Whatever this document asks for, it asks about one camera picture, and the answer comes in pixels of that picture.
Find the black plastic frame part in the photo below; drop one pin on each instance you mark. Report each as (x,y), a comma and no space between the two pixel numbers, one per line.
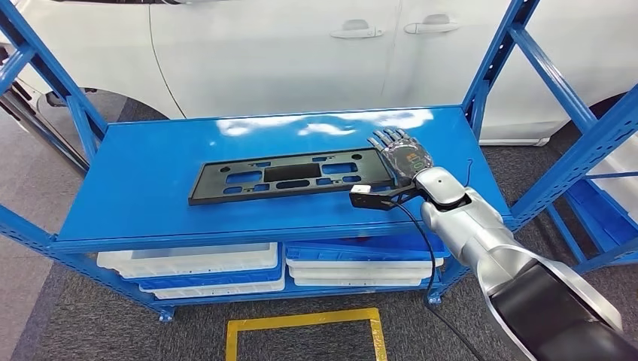
(209,187)

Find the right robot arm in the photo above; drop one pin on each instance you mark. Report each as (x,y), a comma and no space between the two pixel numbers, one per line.
(473,224)

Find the blue metal shelf rack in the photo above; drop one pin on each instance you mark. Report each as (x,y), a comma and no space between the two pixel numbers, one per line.
(149,174)

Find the white car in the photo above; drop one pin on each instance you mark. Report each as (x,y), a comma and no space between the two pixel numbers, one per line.
(249,60)

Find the yellow floor tape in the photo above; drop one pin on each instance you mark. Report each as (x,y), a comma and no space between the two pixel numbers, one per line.
(299,319)

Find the large white plastic bin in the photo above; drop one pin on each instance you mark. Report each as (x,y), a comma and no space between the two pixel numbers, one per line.
(199,268)

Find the small blue metal rack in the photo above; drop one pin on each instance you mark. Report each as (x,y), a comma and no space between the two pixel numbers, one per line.
(603,219)

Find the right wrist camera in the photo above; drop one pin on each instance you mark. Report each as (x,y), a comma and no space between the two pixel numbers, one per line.
(371,199)

